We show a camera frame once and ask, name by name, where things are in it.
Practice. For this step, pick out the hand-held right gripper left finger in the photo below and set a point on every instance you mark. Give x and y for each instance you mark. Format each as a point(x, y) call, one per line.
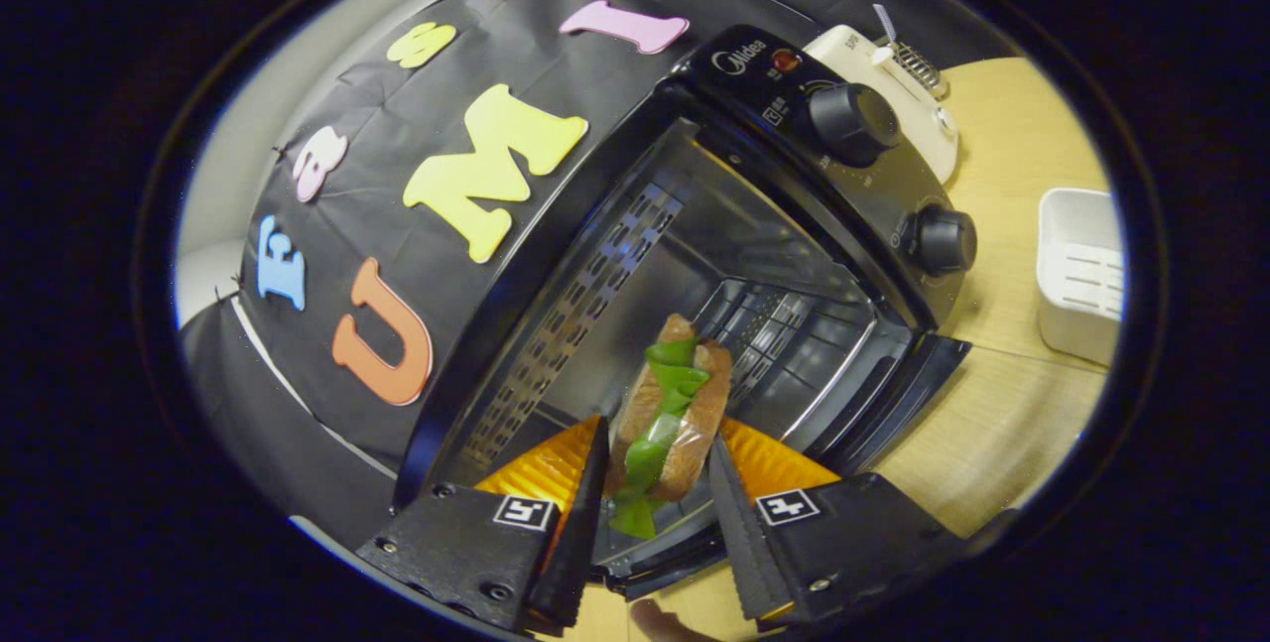
point(580, 543)

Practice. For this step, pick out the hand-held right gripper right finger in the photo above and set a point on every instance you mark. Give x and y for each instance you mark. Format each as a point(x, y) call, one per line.
point(739, 543)

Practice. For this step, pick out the lettuce sandwich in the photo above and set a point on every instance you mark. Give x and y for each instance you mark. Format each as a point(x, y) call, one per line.
point(685, 434)

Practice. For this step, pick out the black electric oven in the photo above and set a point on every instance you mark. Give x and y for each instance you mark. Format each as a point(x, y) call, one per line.
point(843, 176)

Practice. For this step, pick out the white plastic tray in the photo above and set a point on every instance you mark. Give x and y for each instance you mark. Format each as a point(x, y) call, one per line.
point(1077, 275)

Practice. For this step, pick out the white toaster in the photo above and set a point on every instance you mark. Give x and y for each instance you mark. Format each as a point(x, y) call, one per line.
point(923, 131)

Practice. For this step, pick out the small white spoon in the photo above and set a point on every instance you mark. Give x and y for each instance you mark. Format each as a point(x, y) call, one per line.
point(883, 27)

